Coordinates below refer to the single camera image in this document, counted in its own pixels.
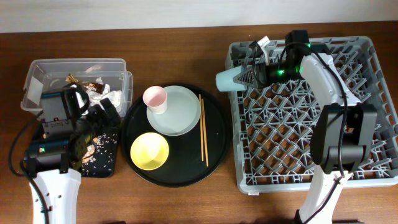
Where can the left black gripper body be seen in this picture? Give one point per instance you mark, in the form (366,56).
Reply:
(96,119)

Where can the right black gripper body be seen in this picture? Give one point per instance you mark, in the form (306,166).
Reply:
(255,76)

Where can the white napkin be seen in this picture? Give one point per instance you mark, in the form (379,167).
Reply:
(114,96)

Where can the blue plastic cup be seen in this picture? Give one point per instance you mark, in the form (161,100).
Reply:
(224,80)

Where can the gold snack wrapper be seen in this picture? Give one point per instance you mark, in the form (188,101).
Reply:
(96,87)

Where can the pink plastic cup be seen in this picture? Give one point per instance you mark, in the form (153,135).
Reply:
(155,98)

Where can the wooden chopstick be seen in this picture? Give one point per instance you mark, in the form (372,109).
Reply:
(203,121)
(201,130)

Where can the yellow bowl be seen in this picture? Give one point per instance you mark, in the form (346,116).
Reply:
(149,151)

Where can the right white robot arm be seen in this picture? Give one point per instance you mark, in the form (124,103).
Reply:
(343,134)

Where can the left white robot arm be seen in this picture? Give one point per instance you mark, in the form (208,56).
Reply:
(55,195)

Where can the clear plastic waste bin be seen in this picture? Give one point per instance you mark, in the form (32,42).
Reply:
(49,74)

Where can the grey dishwasher rack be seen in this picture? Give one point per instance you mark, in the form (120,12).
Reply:
(373,77)

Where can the food scraps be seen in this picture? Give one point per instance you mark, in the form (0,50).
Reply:
(100,158)

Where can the black rectangular tray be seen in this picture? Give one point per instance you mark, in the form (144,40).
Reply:
(62,154)

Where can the light grey plate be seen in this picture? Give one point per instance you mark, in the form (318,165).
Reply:
(182,114)

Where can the round black serving tray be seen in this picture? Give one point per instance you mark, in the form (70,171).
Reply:
(183,166)

